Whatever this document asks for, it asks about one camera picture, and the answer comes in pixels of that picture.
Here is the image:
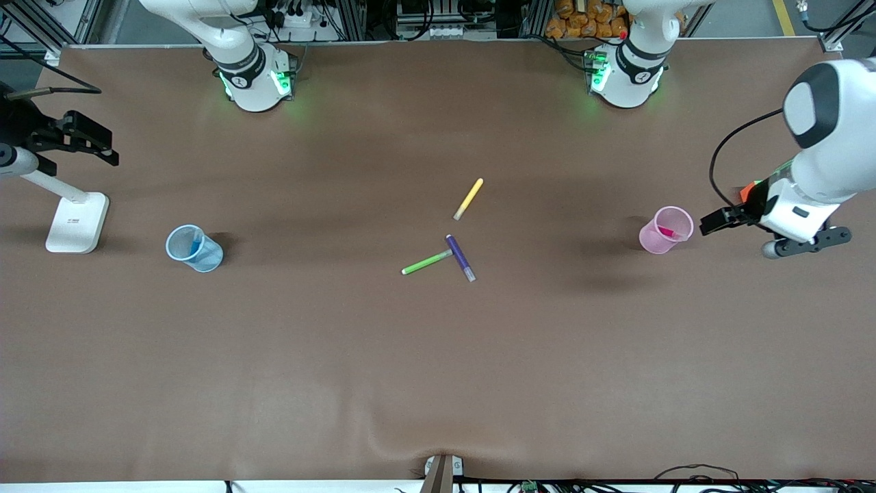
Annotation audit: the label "purple marker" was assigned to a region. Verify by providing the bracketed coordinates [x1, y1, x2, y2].
[446, 234, 476, 283]

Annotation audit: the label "pink plastic cup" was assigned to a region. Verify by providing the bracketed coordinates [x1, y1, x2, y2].
[639, 206, 695, 255]

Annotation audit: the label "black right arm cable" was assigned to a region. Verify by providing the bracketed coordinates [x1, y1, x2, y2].
[0, 34, 103, 97]

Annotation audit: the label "orange snack packets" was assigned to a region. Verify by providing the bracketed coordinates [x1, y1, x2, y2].
[545, 0, 685, 40]

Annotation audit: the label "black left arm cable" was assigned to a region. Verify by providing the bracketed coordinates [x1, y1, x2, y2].
[710, 108, 786, 210]

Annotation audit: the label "black electronics box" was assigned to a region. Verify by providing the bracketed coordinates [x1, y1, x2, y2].
[397, 0, 497, 25]

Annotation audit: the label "aluminium frame post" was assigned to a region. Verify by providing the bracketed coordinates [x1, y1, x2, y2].
[520, 0, 548, 38]
[818, 0, 876, 54]
[10, 0, 64, 67]
[340, 0, 367, 42]

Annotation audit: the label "green marker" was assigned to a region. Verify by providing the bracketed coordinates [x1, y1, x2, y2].
[401, 249, 454, 276]

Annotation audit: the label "black cable bundle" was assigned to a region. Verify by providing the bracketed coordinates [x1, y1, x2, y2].
[654, 464, 876, 493]

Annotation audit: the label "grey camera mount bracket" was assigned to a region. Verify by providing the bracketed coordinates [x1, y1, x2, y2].
[423, 454, 465, 493]

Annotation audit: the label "brown table cover mat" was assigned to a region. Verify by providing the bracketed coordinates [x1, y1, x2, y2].
[0, 38, 876, 483]

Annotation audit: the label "white stand with rod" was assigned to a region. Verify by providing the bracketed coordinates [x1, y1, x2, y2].
[21, 170, 110, 254]

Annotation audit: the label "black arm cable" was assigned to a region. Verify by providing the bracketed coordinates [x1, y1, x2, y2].
[0, 34, 103, 97]
[710, 108, 786, 210]

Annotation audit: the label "white power strip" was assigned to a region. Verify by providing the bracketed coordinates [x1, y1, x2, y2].
[270, 7, 317, 29]

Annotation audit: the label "blue plastic cup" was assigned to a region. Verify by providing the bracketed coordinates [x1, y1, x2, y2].
[165, 225, 224, 273]

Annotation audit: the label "yellow marker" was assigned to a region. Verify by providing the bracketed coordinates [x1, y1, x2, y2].
[453, 178, 485, 221]

